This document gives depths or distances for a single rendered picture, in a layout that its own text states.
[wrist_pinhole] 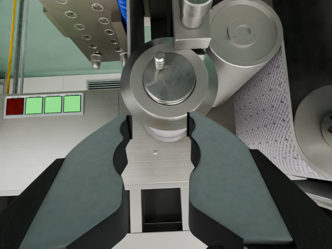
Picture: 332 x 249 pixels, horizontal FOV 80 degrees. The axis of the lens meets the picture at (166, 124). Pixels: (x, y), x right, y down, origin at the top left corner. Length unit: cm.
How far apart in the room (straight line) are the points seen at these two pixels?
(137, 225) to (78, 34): 56
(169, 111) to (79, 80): 319
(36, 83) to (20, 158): 303
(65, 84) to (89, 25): 295
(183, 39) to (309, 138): 23
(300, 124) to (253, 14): 19
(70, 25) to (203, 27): 38
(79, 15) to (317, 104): 51
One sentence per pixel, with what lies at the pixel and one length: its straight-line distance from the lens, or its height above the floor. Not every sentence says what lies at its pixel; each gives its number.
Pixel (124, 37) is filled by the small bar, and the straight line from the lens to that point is 58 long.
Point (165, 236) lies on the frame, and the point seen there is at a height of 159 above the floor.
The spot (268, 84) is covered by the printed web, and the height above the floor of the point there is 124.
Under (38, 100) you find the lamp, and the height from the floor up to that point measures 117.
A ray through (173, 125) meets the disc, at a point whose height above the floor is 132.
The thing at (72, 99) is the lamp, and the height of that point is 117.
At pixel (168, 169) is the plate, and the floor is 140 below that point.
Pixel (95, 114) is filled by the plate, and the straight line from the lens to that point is 67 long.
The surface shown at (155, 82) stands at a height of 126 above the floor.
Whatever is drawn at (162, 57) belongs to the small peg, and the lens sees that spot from 27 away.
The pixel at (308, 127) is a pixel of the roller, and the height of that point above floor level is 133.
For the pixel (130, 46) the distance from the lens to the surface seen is 35.
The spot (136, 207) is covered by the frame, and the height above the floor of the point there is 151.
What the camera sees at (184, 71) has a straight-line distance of 29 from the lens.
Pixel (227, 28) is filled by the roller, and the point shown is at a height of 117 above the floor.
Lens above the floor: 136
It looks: 9 degrees down
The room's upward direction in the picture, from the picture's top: 177 degrees clockwise
